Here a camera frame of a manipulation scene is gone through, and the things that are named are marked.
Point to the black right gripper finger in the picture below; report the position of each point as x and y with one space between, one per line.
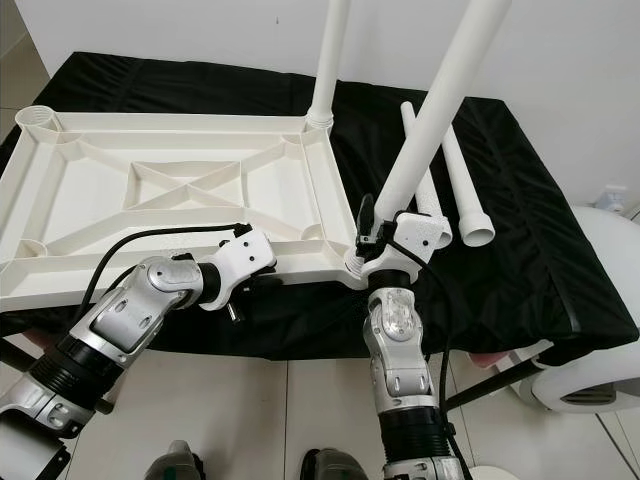
366 215

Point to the white plastic children table top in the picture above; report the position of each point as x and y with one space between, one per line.
80 190

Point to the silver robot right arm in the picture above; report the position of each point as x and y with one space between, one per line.
395 340

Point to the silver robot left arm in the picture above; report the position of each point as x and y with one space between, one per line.
130 320

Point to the pink cloth piece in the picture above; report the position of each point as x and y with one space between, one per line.
495 357

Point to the black tablecloth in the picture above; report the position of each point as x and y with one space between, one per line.
540 290

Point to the black metal table leg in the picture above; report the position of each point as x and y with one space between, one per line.
495 382
15 355

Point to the grey robot left leg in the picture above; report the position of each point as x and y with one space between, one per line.
178 463

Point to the grey robot leg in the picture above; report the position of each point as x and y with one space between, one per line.
178 463
335 467

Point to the grey robot right leg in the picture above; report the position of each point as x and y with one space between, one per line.
335 467

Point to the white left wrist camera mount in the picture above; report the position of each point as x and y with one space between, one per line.
245 258

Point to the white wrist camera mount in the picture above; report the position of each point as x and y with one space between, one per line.
420 235
245 258

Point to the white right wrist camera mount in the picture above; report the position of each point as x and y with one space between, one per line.
420 235

